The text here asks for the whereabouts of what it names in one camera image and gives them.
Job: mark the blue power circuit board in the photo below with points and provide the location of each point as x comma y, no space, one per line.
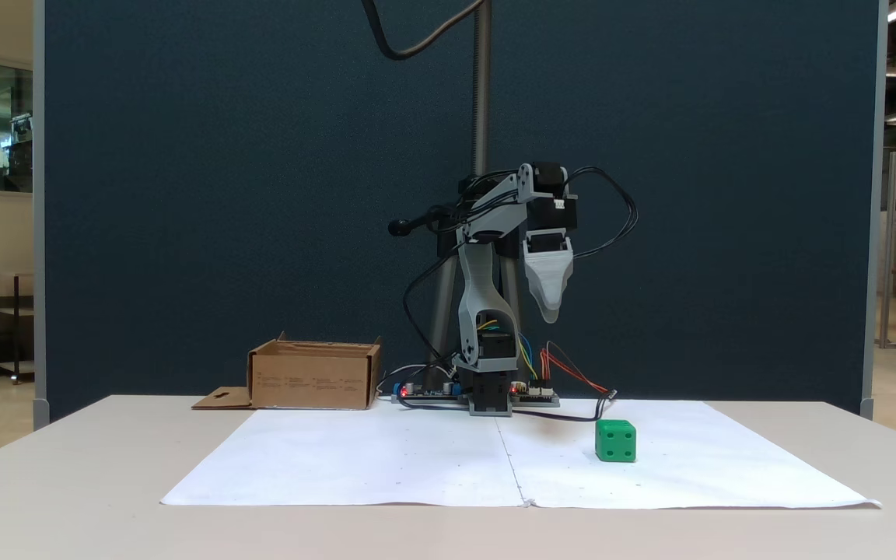
417,393

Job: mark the green dice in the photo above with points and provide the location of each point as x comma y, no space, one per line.
615,441

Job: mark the dark blue partition panel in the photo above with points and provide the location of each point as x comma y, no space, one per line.
222,194

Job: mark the metal camera stand, black clamp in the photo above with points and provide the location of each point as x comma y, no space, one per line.
482,93

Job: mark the motor controller circuit board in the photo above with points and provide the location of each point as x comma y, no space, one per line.
541,398

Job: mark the black shelf cart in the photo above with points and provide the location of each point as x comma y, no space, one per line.
16,327

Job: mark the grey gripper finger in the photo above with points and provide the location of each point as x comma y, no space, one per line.
549,288

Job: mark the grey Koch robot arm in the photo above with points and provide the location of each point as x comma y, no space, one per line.
483,303

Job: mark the brown cardboard box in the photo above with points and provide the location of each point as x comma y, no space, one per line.
312,381

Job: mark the framed wall window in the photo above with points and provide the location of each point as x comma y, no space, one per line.
8,128

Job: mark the white paper sheet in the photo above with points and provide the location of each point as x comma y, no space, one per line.
339,459

